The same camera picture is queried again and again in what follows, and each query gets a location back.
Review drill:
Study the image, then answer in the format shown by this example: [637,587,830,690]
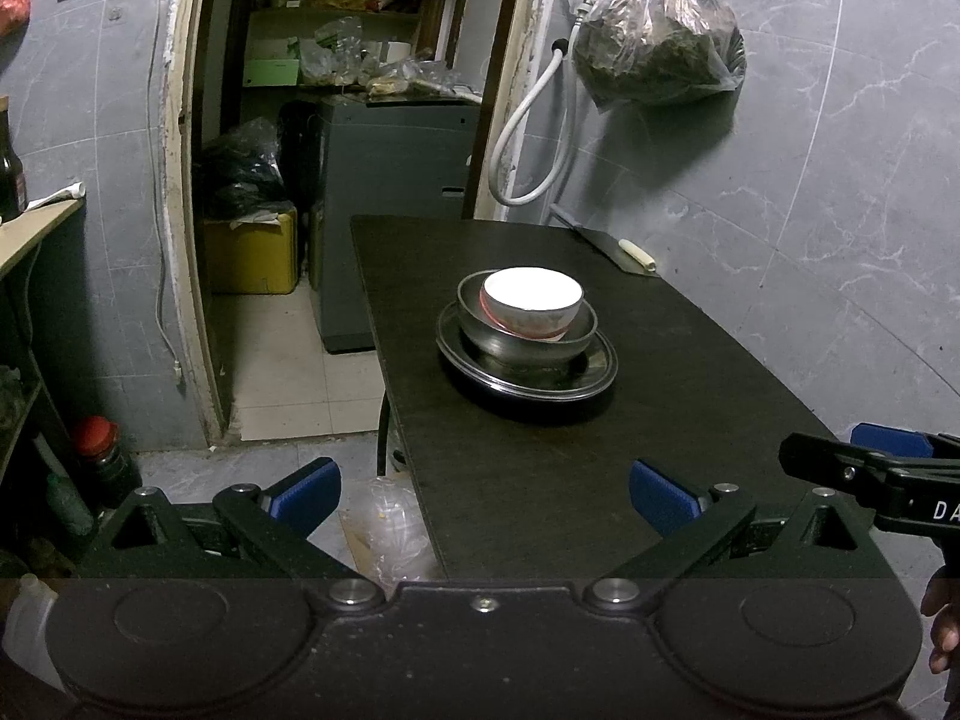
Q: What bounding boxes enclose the hanging plastic bag of greens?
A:
[571,0,748,110]

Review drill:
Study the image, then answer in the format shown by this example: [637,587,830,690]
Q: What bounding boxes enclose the red-capped dark jar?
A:
[71,414,143,511]

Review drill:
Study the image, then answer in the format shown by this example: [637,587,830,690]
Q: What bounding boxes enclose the grey washing machine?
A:
[311,94,481,355]

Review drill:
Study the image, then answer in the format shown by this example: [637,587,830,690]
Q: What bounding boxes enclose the white ceramic bowl red pattern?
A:
[481,268,584,342]

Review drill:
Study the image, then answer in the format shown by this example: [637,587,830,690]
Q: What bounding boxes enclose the green cardboard box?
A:
[241,56,302,89]

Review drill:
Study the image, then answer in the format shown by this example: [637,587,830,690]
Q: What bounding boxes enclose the crumpled clear plastic bag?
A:
[341,476,443,583]

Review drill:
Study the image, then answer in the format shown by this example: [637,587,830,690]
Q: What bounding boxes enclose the tall dark glass bottle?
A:
[0,96,29,224]

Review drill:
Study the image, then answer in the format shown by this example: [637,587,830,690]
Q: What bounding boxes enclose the white tube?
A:
[26,181,85,209]

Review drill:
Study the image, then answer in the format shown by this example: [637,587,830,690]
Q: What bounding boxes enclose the thin white power cable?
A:
[146,0,188,392]

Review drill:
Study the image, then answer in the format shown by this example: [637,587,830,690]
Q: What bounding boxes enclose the stainless steel plate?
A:
[435,300,620,400]

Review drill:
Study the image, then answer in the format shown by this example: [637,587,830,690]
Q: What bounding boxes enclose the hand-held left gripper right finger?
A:
[585,459,901,608]

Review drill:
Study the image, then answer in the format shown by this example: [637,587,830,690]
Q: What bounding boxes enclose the person's right hand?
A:
[920,562,960,677]

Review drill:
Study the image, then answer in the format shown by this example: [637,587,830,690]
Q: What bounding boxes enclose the pile of clear plastic bags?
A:
[300,15,482,102]

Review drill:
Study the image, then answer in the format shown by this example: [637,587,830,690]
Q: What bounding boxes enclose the yellow plastic box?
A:
[202,202,299,296]

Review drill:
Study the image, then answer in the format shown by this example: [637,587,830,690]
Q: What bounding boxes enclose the black plastic bag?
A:
[196,118,290,222]

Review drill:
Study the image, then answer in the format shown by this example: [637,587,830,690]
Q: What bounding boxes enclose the white flexible hose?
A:
[487,34,582,208]

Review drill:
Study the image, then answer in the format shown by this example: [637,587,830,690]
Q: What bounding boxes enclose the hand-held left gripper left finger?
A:
[75,456,383,610]

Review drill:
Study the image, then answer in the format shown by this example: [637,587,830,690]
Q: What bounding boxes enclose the wooden shelf unit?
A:
[0,195,87,466]

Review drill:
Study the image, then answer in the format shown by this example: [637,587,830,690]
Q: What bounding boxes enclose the green plastic bottle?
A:
[45,472,95,538]

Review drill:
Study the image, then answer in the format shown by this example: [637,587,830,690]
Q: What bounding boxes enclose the white plastic jug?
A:
[0,574,65,691]

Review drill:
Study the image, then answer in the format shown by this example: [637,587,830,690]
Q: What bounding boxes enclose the cleaver with cream handle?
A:
[550,202,659,276]

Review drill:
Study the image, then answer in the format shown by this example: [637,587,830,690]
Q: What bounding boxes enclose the stainless steel bowl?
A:
[456,270,599,370]

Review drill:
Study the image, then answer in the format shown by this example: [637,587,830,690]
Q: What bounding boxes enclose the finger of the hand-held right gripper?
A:
[778,433,887,501]
[850,424,960,460]

